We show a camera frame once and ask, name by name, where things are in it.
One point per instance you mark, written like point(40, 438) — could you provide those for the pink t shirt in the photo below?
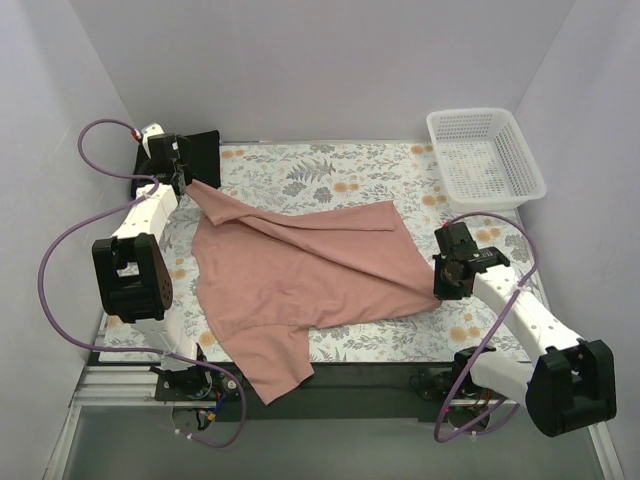
point(267, 279)

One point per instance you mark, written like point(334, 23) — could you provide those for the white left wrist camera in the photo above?
point(144, 135)

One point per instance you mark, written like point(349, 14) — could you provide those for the aluminium frame rail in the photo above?
point(116, 430)

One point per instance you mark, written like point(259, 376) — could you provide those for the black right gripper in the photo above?
point(440, 279)

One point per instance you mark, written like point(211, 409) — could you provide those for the white plastic basket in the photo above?
point(484, 160)

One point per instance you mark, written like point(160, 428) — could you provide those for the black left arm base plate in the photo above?
point(194, 384)

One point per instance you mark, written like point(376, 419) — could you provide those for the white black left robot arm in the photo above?
point(134, 282)

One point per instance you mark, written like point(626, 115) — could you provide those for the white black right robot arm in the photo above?
point(568, 382)

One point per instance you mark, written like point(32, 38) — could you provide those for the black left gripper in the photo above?
point(181, 179)

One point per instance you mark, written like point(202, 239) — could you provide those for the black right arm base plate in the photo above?
point(435, 384)

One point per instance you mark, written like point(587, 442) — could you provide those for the folded black t shirt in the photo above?
point(202, 153)

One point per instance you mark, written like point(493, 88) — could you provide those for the floral patterned table mat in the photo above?
point(303, 178)

